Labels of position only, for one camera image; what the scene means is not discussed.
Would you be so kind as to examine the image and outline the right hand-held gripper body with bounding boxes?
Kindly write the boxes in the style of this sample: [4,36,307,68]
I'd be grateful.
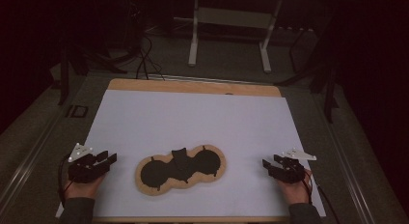
[269,148,318,185]

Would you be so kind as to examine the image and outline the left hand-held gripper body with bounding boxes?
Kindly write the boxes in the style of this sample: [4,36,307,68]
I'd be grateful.
[67,142,108,184]

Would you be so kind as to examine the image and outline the tan fleece black-lined earmuff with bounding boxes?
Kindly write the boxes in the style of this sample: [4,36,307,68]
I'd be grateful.
[135,144,228,197]

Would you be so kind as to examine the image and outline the person's left hand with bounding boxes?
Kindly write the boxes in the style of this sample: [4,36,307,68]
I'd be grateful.
[63,173,106,200]

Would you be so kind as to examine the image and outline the person's right hand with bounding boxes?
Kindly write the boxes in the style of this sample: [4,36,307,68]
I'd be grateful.
[276,168,314,206]

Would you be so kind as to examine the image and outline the black metal stand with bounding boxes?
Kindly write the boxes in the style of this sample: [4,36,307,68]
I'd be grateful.
[57,37,128,106]
[275,24,341,125]

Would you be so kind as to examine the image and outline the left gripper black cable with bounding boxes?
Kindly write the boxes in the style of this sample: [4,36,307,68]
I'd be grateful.
[57,154,73,209]

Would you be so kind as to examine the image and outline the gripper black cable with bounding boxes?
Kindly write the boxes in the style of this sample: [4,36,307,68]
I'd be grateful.
[57,154,73,209]
[303,170,341,224]

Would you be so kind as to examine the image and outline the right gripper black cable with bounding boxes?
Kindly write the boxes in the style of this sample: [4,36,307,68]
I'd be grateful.
[303,170,341,224]

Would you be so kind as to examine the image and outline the black floor bracket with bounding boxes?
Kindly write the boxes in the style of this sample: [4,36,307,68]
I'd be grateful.
[65,104,90,119]

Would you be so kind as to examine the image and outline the metal floor rail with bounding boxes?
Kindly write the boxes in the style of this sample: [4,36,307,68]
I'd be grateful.
[312,90,377,224]
[0,102,73,215]

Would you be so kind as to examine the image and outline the black floor cables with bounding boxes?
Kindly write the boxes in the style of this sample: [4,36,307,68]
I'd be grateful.
[133,32,167,81]

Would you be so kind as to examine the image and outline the white metal desk frame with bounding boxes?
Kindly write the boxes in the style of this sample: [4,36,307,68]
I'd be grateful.
[187,0,285,74]

